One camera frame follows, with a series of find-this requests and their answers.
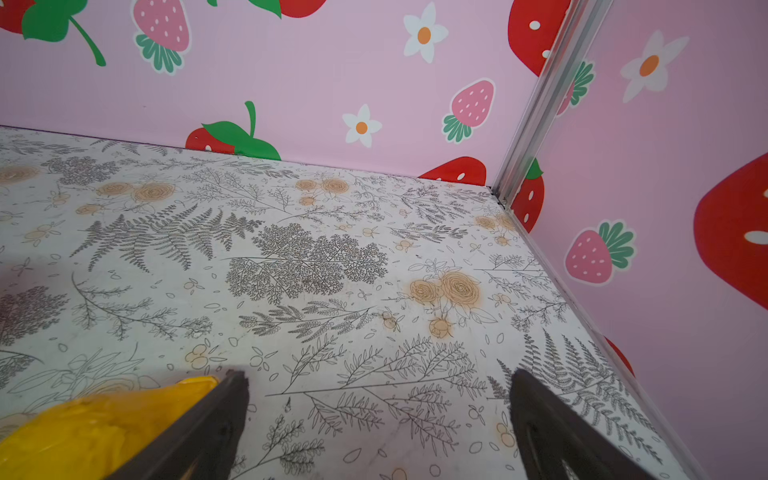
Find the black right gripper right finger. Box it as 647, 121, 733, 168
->
509, 369, 652, 480

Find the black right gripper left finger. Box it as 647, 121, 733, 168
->
109, 370, 250, 480

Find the yellow fake lemon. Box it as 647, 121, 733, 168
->
1, 376, 219, 479

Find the aluminium corner frame post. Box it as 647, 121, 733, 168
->
492, 0, 612, 208

